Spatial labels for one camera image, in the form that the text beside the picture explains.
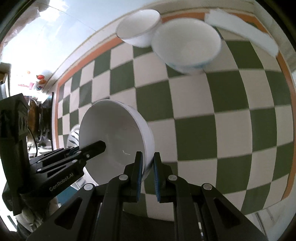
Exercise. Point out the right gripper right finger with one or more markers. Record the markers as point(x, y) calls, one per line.
point(201, 212)

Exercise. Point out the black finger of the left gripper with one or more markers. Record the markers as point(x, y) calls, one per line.
point(86, 153)

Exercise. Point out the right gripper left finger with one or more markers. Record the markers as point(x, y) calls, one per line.
point(94, 212)

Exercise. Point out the blue leaf pattern plate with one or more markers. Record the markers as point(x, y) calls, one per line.
point(73, 137)

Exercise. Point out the plain white bowl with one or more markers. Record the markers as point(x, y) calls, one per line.
point(124, 131)

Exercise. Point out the gloved left hand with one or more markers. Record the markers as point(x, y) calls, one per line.
point(31, 218)

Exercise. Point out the black stove top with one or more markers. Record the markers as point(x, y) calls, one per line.
point(44, 133)

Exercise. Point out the colourful food package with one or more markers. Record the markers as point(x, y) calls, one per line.
point(39, 84)

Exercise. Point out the checkered green white mat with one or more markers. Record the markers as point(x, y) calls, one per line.
point(231, 126)

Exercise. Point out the white bowl dark rim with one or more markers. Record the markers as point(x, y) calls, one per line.
point(138, 28)

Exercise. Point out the white bowl floral outside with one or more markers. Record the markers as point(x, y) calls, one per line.
point(186, 45)

